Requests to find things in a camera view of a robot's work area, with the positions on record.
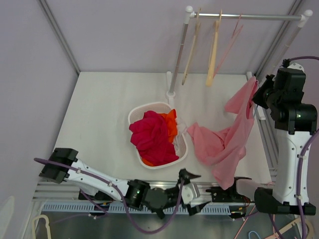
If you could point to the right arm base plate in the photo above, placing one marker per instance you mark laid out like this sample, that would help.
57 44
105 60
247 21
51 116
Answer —
238 204

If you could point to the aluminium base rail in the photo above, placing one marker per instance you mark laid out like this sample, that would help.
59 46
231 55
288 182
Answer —
261 196

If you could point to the magenta t shirt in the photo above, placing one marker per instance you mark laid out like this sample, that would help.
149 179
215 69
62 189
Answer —
150 137

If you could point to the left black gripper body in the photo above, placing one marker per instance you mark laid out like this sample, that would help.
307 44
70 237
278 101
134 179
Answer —
171 199

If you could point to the metal clothes rack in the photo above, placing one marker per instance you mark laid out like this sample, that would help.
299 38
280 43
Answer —
286 19

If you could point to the pink garment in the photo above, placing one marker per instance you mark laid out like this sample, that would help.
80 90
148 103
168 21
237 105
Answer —
222 150

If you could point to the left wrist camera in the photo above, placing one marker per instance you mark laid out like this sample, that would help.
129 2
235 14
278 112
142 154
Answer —
189 193

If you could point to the beige hanger of orange shirt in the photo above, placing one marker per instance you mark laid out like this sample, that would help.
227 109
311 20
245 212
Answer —
212 62

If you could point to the beige hanger of white shirt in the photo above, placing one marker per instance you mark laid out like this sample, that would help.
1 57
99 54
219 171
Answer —
193 47

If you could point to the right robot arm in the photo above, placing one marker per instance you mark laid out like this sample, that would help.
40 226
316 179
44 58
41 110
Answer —
296 128

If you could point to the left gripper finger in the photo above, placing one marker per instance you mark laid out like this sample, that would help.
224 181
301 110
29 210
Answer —
187 176
193 210

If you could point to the orange t shirt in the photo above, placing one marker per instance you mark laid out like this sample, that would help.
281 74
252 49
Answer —
171 124

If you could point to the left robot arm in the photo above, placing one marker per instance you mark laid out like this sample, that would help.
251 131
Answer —
63 165

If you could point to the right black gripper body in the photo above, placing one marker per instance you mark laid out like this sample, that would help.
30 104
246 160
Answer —
260 97

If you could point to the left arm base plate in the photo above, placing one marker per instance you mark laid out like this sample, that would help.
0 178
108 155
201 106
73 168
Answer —
101 202

